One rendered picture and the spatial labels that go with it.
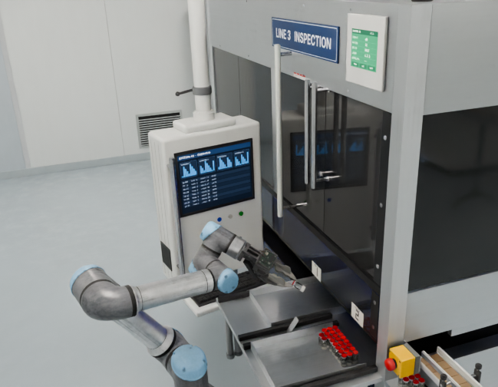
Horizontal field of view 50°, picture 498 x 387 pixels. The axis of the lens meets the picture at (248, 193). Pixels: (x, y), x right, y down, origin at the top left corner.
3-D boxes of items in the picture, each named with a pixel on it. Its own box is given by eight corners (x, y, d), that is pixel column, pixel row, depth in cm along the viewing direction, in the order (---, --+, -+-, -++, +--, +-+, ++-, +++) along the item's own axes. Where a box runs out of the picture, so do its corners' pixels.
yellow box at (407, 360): (406, 359, 181) (407, 342, 178) (418, 373, 175) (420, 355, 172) (386, 365, 179) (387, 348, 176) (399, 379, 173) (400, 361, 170)
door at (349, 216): (324, 233, 215) (328, 87, 193) (384, 287, 177) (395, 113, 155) (324, 234, 215) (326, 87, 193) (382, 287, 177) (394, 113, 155)
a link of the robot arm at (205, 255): (197, 280, 179) (213, 252, 179) (182, 267, 187) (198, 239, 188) (214, 288, 183) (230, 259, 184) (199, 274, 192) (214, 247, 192)
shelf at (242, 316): (314, 279, 250) (314, 276, 249) (401, 375, 188) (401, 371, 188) (216, 301, 236) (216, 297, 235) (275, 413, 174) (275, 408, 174)
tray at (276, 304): (319, 280, 245) (319, 274, 243) (347, 311, 222) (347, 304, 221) (249, 296, 235) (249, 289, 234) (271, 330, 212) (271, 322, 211)
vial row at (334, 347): (325, 337, 206) (325, 327, 205) (347, 366, 190) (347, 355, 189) (320, 339, 206) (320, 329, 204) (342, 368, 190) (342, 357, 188)
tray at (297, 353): (331, 329, 211) (332, 321, 210) (365, 371, 188) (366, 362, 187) (250, 348, 202) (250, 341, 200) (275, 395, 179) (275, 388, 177)
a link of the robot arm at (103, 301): (90, 303, 147) (242, 265, 173) (79, 286, 156) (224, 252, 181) (93, 339, 151) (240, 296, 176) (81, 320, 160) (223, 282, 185)
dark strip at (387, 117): (371, 332, 189) (384, 110, 159) (378, 339, 185) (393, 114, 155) (368, 332, 189) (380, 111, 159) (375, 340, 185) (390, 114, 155)
